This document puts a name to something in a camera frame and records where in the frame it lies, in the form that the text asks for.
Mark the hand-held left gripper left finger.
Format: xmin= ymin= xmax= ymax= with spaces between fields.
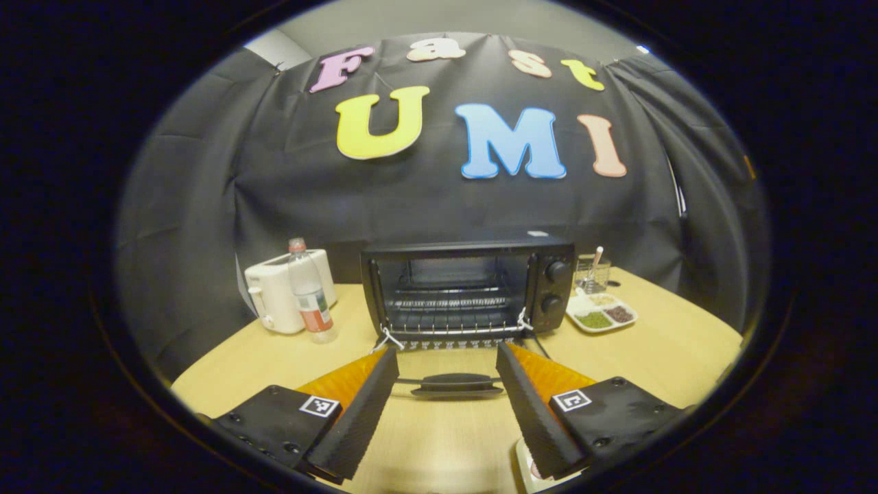
xmin=209 ymin=346 xmax=401 ymax=481

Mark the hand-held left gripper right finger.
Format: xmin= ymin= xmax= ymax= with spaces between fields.
xmin=496 ymin=342 xmax=687 ymax=481

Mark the cream square plate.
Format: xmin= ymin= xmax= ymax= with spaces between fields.
xmin=514 ymin=439 xmax=584 ymax=493

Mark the black electric oven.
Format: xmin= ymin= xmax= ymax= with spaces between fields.
xmin=360 ymin=233 xmax=577 ymax=399

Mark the clear plastic bottle red label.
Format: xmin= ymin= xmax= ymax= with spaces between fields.
xmin=288 ymin=237 xmax=339 ymax=344

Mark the white divided plate with beans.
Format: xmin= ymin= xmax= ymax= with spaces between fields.
xmin=566 ymin=292 xmax=639 ymax=335

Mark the white toaster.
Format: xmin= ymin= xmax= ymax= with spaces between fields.
xmin=245 ymin=248 xmax=338 ymax=336

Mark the black backdrop cloth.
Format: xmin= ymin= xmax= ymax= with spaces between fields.
xmin=113 ymin=33 xmax=769 ymax=385

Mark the wire mesh holder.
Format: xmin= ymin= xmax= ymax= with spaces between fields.
xmin=575 ymin=248 xmax=613 ymax=294

